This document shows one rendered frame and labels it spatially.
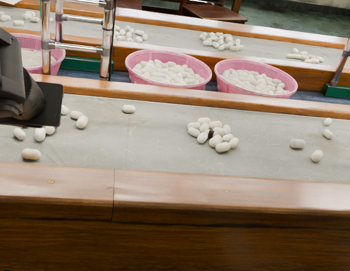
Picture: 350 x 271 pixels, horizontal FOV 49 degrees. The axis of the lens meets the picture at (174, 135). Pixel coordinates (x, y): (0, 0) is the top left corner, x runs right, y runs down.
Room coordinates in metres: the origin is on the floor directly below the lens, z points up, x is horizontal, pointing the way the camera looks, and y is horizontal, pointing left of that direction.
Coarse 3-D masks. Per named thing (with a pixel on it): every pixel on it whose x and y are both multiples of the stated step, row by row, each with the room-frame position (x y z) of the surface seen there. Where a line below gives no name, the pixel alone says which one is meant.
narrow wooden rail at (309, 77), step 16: (16, 32) 1.15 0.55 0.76; (32, 32) 1.17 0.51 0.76; (128, 48) 1.21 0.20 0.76; (144, 48) 1.22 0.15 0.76; (160, 48) 1.25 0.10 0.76; (176, 48) 1.28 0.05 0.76; (208, 64) 1.27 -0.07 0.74; (272, 64) 1.31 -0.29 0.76; (288, 64) 1.34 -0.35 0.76; (304, 64) 1.38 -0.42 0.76; (304, 80) 1.34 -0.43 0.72; (320, 80) 1.36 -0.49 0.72
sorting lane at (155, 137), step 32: (64, 96) 0.84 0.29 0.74; (0, 128) 0.66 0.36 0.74; (32, 128) 0.68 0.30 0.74; (64, 128) 0.70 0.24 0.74; (96, 128) 0.73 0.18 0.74; (128, 128) 0.75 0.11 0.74; (160, 128) 0.78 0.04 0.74; (256, 128) 0.87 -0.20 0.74; (288, 128) 0.90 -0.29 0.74; (320, 128) 0.94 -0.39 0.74; (0, 160) 0.56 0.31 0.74; (32, 160) 0.57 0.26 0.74; (64, 160) 0.59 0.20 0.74; (96, 160) 0.61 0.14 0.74; (128, 160) 0.63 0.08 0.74; (160, 160) 0.65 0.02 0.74; (192, 160) 0.67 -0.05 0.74; (224, 160) 0.70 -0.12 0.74; (256, 160) 0.72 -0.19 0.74; (288, 160) 0.75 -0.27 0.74; (320, 160) 0.77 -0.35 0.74
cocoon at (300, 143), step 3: (291, 141) 0.81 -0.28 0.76; (294, 141) 0.80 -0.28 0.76; (297, 141) 0.81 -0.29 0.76; (300, 141) 0.81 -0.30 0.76; (303, 141) 0.81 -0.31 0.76; (291, 144) 0.80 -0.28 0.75; (294, 144) 0.80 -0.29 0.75; (297, 144) 0.80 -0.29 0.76; (300, 144) 0.80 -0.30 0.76; (303, 144) 0.80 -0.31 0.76; (294, 147) 0.80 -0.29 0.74; (297, 147) 0.80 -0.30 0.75; (300, 147) 0.80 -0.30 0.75; (303, 147) 0.81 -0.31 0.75
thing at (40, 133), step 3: (36, 129) 0.65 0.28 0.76; (39, 129) 0.65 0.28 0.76; (42, 129) 0.65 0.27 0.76; (36, 132) 0.64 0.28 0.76; (39, 132) 0.64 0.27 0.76; (42, 132) 0.64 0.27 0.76; (45, 132) 0.66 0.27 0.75; (36, 135) 0.63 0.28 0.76; (39, 135) 0.63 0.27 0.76; (42, 135) 0.64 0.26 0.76; (36, 138) 0.63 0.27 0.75; (39, 138) 0.63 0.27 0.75; (42, 138) 0.64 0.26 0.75
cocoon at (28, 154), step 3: (24, 150) 0.58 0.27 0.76; (27, 150) 0.58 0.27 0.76; (30, 150) 0.58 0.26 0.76; (33, 150) 0.58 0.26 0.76; (36, 150) 0.58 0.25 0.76; (24, 153) 0.57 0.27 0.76; (27, 153) 0.57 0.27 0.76; (30, 153) 0.57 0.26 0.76; (33, 153) 0.57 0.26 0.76; (36, 153) 0.57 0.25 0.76; (39, 153) 0.58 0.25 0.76; (24, 156) 0.57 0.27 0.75; (27, 156) 0.57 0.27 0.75; (30, 156) 0.57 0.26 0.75; (33, 156) 0.57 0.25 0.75; (36, 156) 0.57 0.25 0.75; (39, 156) 0.58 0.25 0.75; (33, 159) 0.57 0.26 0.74; (36, 159) 0.57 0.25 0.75
